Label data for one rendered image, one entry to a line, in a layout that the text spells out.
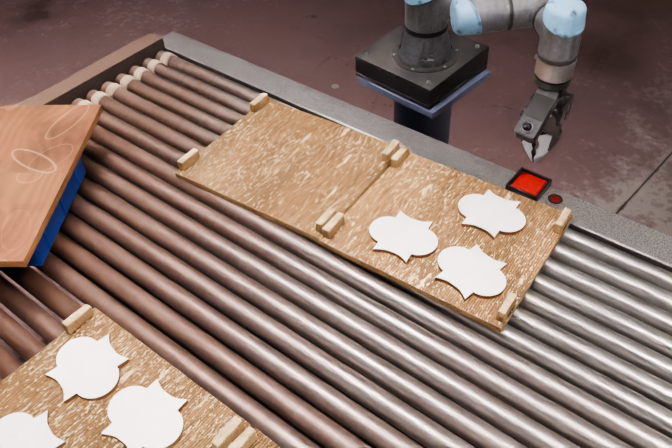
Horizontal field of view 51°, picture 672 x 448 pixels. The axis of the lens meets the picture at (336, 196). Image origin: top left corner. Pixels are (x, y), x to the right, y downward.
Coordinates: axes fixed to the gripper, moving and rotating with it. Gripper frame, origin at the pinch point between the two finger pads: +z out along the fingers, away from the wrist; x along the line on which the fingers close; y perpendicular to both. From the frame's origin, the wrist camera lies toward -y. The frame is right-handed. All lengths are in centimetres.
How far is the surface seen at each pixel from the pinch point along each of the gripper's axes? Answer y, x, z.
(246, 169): -32, 55, 7
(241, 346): -69, 24, 9
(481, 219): -17.5, 2.6, 5.6
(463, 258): -29.3, 0.3, 5.6
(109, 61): -20, 119, 5
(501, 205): -11.4, 1.1, 5.6
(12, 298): -86, 69, 8
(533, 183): 0.7, -0.9, 7.3
